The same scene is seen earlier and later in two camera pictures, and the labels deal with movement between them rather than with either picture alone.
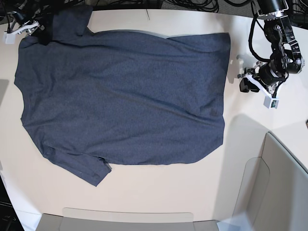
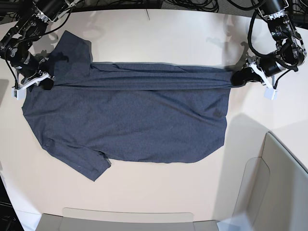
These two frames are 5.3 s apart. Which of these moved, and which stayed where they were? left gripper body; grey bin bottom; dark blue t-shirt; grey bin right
Moved: dark blue t-shirt; left gripper body
Stayed: grey bin right; grey bin bottom
